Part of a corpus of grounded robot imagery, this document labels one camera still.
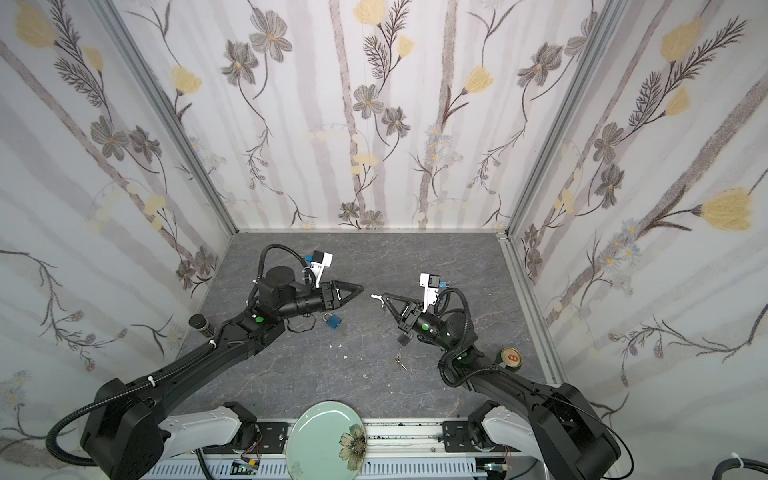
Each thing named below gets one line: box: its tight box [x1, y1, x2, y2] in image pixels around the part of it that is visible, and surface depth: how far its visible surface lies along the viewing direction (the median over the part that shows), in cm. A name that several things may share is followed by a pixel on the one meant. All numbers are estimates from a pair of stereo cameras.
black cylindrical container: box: [188, 313, 216, 338], surface depth 88 cm
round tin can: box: [495, 346, 523, 371], surface depth 79 cm
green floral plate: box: [285, 401, 367, 480], surface depth 74 cm
